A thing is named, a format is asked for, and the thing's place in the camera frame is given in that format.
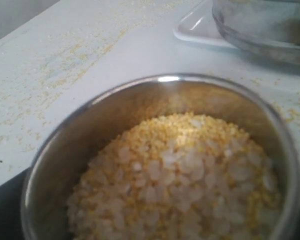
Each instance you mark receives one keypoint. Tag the stainless steel cup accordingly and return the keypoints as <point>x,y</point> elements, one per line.
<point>64,155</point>

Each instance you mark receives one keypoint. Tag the yellow grain powder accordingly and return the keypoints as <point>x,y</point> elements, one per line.
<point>177,177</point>

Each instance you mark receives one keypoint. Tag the round steel mesh sieve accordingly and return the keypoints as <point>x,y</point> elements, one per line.
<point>268,28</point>

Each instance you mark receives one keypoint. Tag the white plastic tray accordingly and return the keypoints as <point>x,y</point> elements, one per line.
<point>198,26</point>

